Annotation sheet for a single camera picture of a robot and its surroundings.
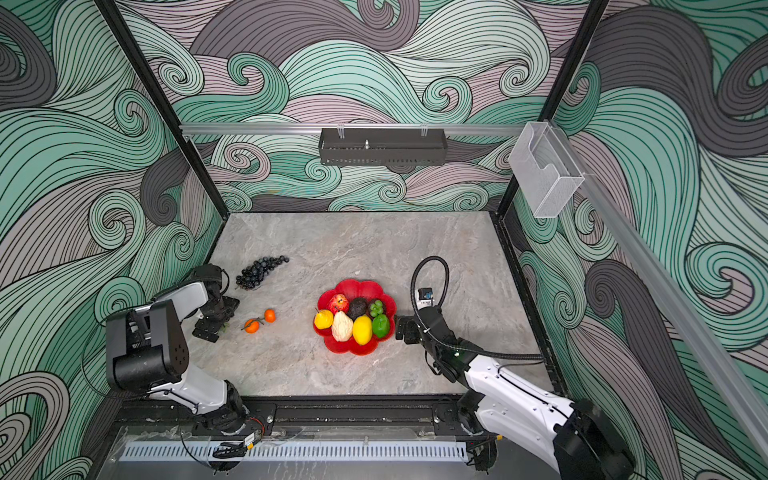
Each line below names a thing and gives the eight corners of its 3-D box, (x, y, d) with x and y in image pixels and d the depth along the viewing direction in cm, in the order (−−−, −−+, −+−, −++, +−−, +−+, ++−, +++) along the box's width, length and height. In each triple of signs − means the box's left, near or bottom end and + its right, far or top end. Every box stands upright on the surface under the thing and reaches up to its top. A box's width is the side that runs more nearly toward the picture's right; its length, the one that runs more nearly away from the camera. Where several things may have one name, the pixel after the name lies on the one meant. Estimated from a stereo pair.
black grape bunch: (235, 287, 101) (229, 278, 97) (278, 255, 110) (275, 247, 106) (244, 297, 98) (238, 289, 94) (288, 264, 107) (284, 255, 103)
